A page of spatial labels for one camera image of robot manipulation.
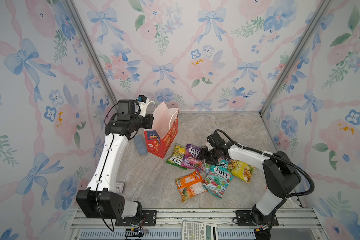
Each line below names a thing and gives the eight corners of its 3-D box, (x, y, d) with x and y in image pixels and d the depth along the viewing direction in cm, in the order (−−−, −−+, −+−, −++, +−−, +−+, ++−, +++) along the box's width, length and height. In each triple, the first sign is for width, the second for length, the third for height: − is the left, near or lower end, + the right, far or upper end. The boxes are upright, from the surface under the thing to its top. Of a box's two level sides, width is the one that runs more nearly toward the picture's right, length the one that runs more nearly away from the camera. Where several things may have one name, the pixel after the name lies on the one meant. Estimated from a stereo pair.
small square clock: (115, 192, 84) (113, 191, 82) (117, 183, 87) (115, 182, 85) (123, 192, 84) (121, 191, 82) (125, 183, 87) (124, 182, 85)
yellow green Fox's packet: (166, 163, 94) (166, 161, 92) (175, 145, 103) (175, 142, 101) (185, 170, 92) (186, 168, 89) (193, 150, 100) (193, 148, 98)
